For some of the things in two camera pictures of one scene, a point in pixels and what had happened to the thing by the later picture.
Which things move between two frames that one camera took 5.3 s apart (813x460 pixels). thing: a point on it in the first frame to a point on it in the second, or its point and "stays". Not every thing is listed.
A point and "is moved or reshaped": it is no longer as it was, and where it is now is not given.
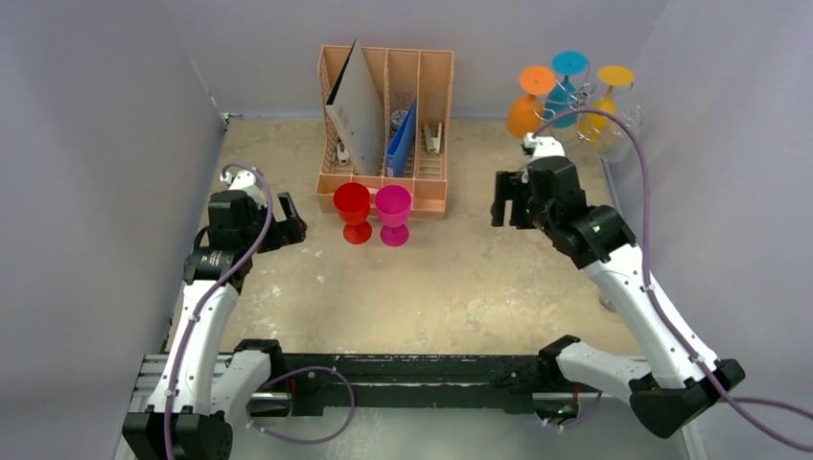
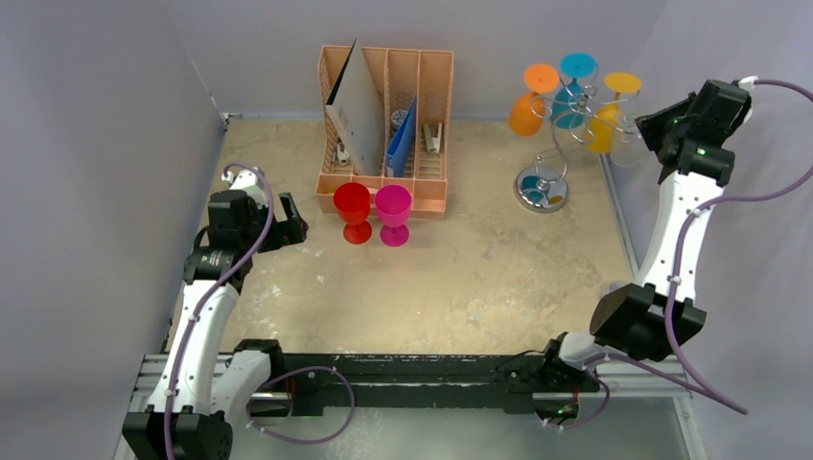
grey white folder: x=355 y=109 stays
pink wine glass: x=393 y=205 stays
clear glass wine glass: x=614 y=139 is moved or reshaped
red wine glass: x=353 y=202 stays
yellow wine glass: x=591 y=126 is moved or reshaped
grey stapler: x=433 y=143 stays
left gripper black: x=286 y=232 stays
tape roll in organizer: x=397 y=119 stays
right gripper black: x=514 y=194 to x=664 y=125
